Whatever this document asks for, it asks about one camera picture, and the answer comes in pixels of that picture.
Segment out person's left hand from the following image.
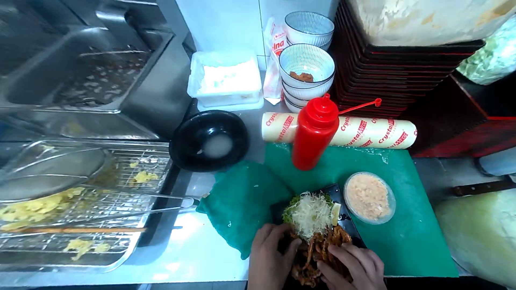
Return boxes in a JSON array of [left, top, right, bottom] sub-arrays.
[[248, 223, 302, 290]]

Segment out person's right hand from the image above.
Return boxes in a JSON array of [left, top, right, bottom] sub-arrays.
[[316, 242, 388, 290]]

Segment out pile of fried brown meat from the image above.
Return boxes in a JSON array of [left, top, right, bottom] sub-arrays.
[[290, 226, 353, 288]]

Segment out green lettuce leaf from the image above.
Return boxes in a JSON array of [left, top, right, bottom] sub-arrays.
[[282, 192, 334, 225]]

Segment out black rectangular plate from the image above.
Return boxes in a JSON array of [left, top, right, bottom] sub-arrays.
[[271, 184, 367, 290]]

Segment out heap of shredded white cabbage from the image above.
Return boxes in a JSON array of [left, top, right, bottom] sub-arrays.
[[287, 191, 335, 240]]

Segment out green cloth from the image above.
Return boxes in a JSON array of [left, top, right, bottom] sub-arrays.
[[196, 160, 294, 260]]

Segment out green cutting board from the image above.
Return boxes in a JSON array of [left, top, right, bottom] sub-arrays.
[[264, 142, 460, 278]]

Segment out round tub of pinkish salad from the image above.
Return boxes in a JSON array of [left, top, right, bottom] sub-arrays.
[[344, 172, 396, 225]]

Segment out metal tongs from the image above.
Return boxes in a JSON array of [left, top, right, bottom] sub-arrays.
[[24, 184, 200, 229]]

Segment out red squeeze bottle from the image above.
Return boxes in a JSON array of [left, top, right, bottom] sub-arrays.
[[292, 93, 382, 171]]

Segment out black round bowl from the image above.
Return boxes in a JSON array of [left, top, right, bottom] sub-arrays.
[[169, 110, 250, 173]]

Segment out cling wrap roll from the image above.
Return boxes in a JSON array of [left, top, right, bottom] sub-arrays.
[[261, 112, 418, 150]]

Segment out white container lid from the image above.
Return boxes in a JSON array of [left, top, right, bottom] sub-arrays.
[[197, 96, 265, 112]]

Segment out metal draining tray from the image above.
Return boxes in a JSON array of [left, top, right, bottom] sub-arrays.
[[0, 139, 173, 274]]

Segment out stack of striped bowls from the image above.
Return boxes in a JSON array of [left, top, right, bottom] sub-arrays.
[[278, 11, 336, 114]]

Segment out plastic bag with red print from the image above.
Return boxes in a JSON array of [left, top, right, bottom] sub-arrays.
[[262, 17, 288, 106]]

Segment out grey cylindrical container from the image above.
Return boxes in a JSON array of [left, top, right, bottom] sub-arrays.
[[474, 146, 516, 178]]

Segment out brown paste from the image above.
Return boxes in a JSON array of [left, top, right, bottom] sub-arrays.
[[289, 71, 314, 83]]

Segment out white powder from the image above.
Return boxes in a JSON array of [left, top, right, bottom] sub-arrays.
[[198, 60, 259, 95]]

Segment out black red box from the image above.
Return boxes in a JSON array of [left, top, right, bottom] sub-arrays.
[[397, 69, 516, 159]]

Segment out white plastic container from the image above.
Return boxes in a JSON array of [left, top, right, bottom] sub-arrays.
[[187, 51, 263, 107]]

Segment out brown wooden chopstick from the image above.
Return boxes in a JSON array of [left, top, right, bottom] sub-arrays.
[[0, 227, 146, 235]]

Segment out stainless steel fryer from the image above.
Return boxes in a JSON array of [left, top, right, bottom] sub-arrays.
[[0, 0, 194, 142]]

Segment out stack of black red trays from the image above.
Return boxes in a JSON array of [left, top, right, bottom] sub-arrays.
[[328, 0, 486, 118]]

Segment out pile of yellow batter bits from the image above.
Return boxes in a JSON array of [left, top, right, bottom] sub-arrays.
[[0, 161, 159, 261]]

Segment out plastic-wrapped green cabbage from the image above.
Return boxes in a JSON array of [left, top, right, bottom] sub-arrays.
[[456, 15, 516, 86]]

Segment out large whitish plastic container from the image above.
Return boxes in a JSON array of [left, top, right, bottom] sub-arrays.
[[347, 0, 516, 47]]

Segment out knife with dark handle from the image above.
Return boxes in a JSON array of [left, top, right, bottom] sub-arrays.
[[452, 176, 516, 197]]

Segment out wire rack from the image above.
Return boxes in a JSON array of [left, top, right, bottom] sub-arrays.
[[0, 149, 171, 262]]

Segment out wire mesh strainer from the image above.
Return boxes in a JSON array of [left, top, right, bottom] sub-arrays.
[[0, 147, 112, 203]]

